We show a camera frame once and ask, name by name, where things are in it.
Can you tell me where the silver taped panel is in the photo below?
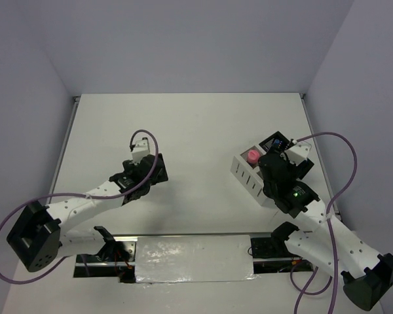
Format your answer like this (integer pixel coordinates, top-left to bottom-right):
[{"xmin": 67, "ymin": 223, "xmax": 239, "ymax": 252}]
[{"xmin": 135, "ymin": 235, "xmax": 255, "ymax": 283}]

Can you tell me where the white compartment organizer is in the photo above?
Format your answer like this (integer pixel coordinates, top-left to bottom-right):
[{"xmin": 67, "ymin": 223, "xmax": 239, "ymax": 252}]
[{"xmin": 231, "ymin": 145, "xmax": 272, "ymax": 207}]

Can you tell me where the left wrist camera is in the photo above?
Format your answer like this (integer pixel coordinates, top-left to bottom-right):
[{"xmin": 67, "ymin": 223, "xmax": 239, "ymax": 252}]
[{"xmin": 130, "ymin": 137, "xmax": 150, "ymax": 164}]

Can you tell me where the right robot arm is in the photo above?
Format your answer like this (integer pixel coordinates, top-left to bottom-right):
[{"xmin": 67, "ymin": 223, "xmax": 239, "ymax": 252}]
[{"xmin": 258, "ymin": 145, "xmax": 393, "ymax": 311}]

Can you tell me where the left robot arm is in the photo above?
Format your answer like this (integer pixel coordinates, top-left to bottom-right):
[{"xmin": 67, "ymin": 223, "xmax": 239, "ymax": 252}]
[{"xmin": 7, "ymin": 154, "xmax": 168, "ymax": 272}]

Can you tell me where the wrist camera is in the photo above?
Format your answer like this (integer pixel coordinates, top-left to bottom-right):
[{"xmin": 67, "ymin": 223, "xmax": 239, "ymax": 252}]
[
  {"xmin": 130, "ymin": 137, "xmax": 150, "ymax": 164},
  {"xmin": 284, "ymin": 139, "xmax": 312, "ymax": 165}
]

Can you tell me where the pink-capped pen tube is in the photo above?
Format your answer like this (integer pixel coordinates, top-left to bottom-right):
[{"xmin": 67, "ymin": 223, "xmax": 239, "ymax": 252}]
[{"xmin": 246, "ymin": 149, "xmax": 261, "ymax": 165}]

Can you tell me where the black tray container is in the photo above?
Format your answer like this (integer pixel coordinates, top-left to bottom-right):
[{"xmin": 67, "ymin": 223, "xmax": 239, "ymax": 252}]
[{"xmin": 259, "ymin": 131, "xmax": 314, "ymax": 179}]

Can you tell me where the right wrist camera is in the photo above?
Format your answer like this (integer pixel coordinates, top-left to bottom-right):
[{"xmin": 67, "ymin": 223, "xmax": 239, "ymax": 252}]
[{"xmin": 284, "ymin": 139, "xmax": 312, "ymax": 165}]

